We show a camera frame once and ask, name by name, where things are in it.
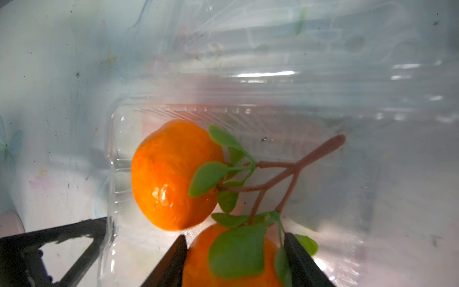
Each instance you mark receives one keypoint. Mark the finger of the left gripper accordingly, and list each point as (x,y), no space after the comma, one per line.
(22,258)

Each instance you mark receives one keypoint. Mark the clear container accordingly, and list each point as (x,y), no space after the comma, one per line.
(283,77)

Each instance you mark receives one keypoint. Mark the orange pair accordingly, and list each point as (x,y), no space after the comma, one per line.
(183,174)

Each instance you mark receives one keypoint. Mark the pink pen cup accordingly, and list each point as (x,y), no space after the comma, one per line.
(10,224)

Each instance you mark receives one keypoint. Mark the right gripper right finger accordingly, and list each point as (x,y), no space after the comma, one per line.
(305,272)

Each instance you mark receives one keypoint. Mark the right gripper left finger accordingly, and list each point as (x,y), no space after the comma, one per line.
(169,271)

